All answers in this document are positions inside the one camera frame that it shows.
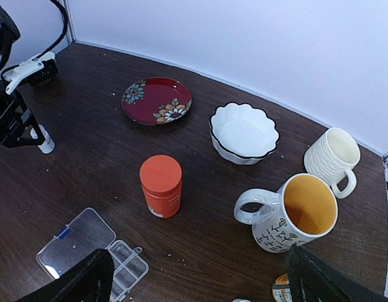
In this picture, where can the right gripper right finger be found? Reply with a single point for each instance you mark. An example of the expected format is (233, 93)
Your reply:
(311, 279)

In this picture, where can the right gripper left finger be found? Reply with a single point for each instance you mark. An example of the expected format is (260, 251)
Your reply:
(91, 279)

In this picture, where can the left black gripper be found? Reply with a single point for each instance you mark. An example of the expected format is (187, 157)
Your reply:
(8, 119)

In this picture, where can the small white pill bottle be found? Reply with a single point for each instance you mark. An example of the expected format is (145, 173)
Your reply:
(241, 300)
(48, 144)

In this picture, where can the amber bottle grey cap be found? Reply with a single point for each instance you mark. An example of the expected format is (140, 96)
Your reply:
(281, 290)

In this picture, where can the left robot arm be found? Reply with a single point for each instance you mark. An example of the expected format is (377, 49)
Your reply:
(9, 33)

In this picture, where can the yellow inside patterned mug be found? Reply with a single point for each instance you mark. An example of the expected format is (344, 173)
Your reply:
(302, 210)

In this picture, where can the red patterned plate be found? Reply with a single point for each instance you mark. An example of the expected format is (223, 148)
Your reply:
(156, 101)

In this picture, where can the orange pill bottle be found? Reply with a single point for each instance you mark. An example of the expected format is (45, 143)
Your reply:
(161, 182)

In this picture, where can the cream ribbed mug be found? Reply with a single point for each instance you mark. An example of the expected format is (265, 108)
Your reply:
(332, 158)

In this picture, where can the white fluted bowl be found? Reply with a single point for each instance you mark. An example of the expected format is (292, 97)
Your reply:
(242, 134)

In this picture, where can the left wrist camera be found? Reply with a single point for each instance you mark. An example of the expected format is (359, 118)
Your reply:
(35, 71)

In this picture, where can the left aluminium frame post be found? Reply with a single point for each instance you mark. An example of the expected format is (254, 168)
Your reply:
(71, 37)

